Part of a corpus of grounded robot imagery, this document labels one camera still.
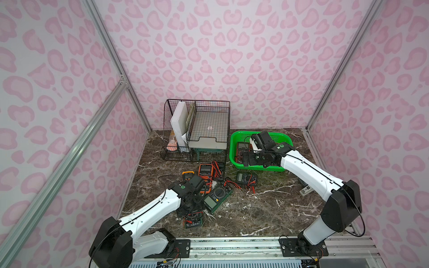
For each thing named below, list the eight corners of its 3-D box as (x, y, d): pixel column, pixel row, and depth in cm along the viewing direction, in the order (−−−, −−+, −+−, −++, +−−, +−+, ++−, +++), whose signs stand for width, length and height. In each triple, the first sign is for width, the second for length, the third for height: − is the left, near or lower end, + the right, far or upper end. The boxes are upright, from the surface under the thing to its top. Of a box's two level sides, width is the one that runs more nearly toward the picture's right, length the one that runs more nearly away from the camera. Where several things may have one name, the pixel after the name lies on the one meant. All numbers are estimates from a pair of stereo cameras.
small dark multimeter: (236, 186, 93) (237, 183, 90) (235, 175, 98) (236, 171, 95) (257, 186, 93) (258, 183, 90) (255, 175, 98) (256, 171, 95)
